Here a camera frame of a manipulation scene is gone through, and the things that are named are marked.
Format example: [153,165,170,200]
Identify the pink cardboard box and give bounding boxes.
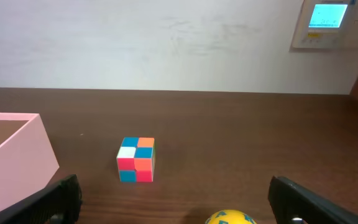
[0,113,59,211]

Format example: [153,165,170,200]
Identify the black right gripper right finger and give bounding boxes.
[268,176,358,224]

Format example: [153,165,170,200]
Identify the multicolour puzzle cube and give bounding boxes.
[116,137,155,182]

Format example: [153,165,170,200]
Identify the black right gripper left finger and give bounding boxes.
[0,174,82,224]

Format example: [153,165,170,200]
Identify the white wall thermostat panel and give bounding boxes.
[291,0,358,49]

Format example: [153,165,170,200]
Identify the yellow ball with letters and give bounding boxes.
[205,210,256,224]

